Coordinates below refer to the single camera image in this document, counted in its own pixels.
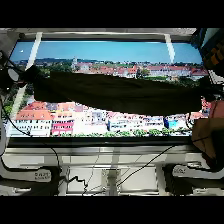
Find dark green pants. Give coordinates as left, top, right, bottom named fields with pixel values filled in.
left=31, top=65, right=214, bottom=117

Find silver frame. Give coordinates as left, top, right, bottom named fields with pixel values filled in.
left=0, top=28, right=224, bottom=197

